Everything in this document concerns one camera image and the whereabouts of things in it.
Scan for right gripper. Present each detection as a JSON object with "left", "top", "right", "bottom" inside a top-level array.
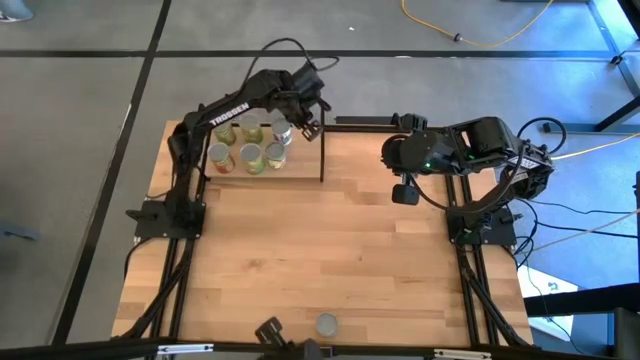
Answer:
[{"left": 381, "top": 128, "right": 454, "bottom": 176}]

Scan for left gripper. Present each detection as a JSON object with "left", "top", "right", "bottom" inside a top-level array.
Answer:
[{"left": 271, "top": 91, "right": 333, "bottom": 144}]

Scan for green can round fruit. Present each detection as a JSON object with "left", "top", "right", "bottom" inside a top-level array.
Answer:
[{"left": 264, "top": 141, "right": 288, "bottom": 171}]

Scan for yellow-green peach can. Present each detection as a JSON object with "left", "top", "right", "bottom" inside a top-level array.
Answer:
[{"left": 238, "top": 114, "right": 264, "bottom": 145}]

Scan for light green fruit can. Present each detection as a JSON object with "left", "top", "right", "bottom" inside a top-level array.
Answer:
[{"left": 239, "top": 143, "right": 266, "bottom": 176}]

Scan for green can labelled Orange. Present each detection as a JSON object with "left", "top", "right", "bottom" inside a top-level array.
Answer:
[{"left": 214, "top": 122, "right": 237, "bottom": 147}]

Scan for red yellow pineapple can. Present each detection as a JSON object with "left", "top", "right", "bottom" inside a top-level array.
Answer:
[{"left": 207, "top": 142, "right": 236, "bottom": 175}]

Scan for yellow can red circles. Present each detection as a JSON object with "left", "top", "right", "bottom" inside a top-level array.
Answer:
[{"left": 315, "top": 312, "right": 340, "bottom": 338}]

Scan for black metal floor stand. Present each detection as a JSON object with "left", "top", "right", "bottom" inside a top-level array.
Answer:
[{"left": 542, "top": 0, "right": 640, "bottom": 135}]

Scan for white floor sheet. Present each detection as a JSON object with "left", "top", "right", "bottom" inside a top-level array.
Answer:
[{"left": 516, "top": 262, "right": 580, "bottom": 342}]

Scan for black front beam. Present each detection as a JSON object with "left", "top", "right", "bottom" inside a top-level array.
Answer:
[{"left": 0, "top": 335, "right": 640, "bottom": 360}]

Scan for black floor beam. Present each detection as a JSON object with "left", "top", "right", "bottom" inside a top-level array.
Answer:
[{"left": 523, "top": 282, "right": 640, "bottom": 319}]

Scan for grey floor box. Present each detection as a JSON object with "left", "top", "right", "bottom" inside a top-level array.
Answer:
[{"left": 613, "top": 307, "right": 640, "bottom": 360}]

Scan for person's shoe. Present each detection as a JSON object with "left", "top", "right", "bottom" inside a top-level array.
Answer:
[{"left": 0, "top": 0, "right": 34, "bottom": 24}]

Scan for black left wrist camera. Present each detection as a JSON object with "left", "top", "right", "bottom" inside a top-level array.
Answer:
[{"left": 293, "top": 66, "right": 327, "bottom": 98}]

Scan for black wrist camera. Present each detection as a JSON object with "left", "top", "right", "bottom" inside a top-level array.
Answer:
[
  {"left": 293, "top": 66, "right": 327, "bottom": 98},
  {"left": 391, "top": 174, "right": 421, "bottom": 207}
]

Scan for black rear frame rail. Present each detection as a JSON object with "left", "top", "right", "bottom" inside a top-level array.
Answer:
[{"left": 324, "top": 123, "right": 451, "bottom": 134}]

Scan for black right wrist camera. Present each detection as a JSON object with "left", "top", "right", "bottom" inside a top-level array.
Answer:
[{"left": 391, "top": 174, "right": 421, "bottom": 207}]

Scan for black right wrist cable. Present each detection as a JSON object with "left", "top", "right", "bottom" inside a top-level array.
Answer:
[{"left": 404, "top": 142, "right": 526, "bottom": 214}]

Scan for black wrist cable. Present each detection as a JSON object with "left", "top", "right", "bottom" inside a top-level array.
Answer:
[
  {"left": 404, "top": 142, "right": 526, "bottom": 214},
  {"left": 239, "top": 37, "right": 341, "bottom": 101}
]

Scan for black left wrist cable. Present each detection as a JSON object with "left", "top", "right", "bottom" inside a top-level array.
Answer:
[{"left": 239, "top": 37, "right": 341, "bottom": 101}]

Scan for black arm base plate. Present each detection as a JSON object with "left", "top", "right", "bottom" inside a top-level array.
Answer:
[
  {"left": 446, "top": 205, "right": 517, "bottom": 246},
  {"left": 124, "top": 201, "right": 207, "bottom": 240}
]

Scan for yellow floor cable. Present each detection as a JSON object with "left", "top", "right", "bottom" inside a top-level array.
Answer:
[{"left": 399, "top": 0, "right": 555, "bottom": 49}]

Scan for black looped cable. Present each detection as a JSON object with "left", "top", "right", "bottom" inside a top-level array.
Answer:
[{"left": 517, "top": 117, "right": 569, "bottom": 154}]

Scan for black aluminium frame rails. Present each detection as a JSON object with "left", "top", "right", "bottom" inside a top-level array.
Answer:
[
  {"left": 112, "top": 130, "right": 209, "bottom": 347},
  {"left": 443, "top": 127, "right": 532, "bottom": 349}
]

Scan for black floor cable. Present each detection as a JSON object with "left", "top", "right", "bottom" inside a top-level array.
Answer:
[{"left": 514, "top": 197, "right": 640, "bottom": 271}]

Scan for yellow hanging power cord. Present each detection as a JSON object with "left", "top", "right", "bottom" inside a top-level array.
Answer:
[{"left": 549, "top": 132, "right": 640, "bottom": 161}]

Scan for beige cord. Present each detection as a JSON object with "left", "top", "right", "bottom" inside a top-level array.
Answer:
[{"left": 529, "top": 209, "right": 640, "bottom": 251}]

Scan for silver metal bracket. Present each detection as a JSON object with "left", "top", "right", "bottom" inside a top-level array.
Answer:
[
  {"left": 156, "top": 343, "right": 215, "bottom": 356},
  {"left": 433, "top": 348, "right": 492, "bottom": 360}
]

